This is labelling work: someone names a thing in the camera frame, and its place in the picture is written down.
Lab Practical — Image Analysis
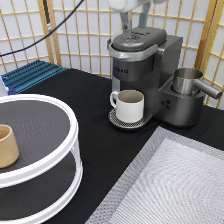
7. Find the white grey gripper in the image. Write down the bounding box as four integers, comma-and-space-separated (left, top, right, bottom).
109, 0, 167, 38

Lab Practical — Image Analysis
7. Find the tan wooden cup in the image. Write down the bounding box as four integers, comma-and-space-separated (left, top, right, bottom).
0, 124, 19, 168

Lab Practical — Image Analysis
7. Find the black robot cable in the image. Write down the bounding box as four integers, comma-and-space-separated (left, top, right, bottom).
0, 0, 86, 58

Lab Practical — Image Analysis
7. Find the steel milk frother jug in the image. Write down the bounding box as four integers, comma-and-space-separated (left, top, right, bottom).
172, 68, 222, 99

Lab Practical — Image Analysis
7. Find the grey coffee machine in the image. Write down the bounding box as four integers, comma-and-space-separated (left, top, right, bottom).
107, 27, 205, 130

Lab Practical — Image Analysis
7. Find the white ceramic mug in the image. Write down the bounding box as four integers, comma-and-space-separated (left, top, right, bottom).
110, 90, 144, 123

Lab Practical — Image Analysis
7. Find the white two-tier round shelf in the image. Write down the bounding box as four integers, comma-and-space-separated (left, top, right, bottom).
0, 94, 83, 224

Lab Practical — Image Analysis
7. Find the grey woven placemat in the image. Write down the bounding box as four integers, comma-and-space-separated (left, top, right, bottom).
85, 127, 224, 224

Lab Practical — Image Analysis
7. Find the wooden shoji screen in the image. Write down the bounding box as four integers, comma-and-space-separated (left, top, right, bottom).
0, 0, 224, 110

